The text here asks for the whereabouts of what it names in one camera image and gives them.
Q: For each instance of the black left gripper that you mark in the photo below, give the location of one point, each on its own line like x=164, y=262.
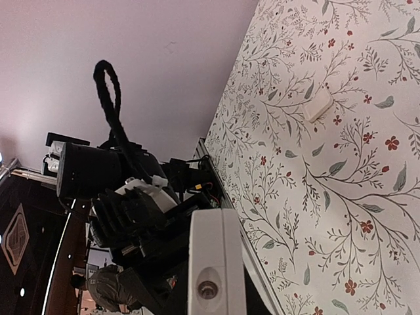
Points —
x=150, y=270

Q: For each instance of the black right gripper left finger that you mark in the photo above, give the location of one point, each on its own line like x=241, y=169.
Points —
x=180, y=291

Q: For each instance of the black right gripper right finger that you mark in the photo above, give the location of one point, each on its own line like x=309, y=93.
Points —
x=254, y=302

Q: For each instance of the white remote control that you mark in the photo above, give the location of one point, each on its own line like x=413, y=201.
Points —
x=216, y=282

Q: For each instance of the white battery cover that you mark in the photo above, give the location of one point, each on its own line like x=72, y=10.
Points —
x=321, y=102

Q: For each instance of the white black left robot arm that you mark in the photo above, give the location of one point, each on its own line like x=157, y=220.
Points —
x=82, y=172

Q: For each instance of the person in background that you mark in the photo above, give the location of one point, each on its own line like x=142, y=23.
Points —
x=105, y=289

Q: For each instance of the floral patterned table mat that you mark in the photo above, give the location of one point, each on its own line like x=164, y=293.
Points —
x=331, y=208

